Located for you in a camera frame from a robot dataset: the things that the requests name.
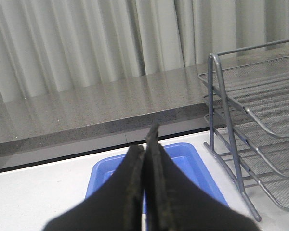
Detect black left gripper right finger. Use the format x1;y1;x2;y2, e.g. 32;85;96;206
143;124;258;231

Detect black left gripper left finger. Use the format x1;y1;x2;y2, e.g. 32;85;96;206
44;145;145;231

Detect blue plastic bin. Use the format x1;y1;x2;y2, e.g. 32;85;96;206
85;142;229;206

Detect silver mesh tray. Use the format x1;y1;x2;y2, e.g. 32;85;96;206
203;95;289;179
198;55;289;139
204;114;289;213

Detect silver metal rack frame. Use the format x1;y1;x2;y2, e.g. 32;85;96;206
199;52;280;221

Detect grey stone counter ledge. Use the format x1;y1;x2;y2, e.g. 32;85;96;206
0;64;208;168

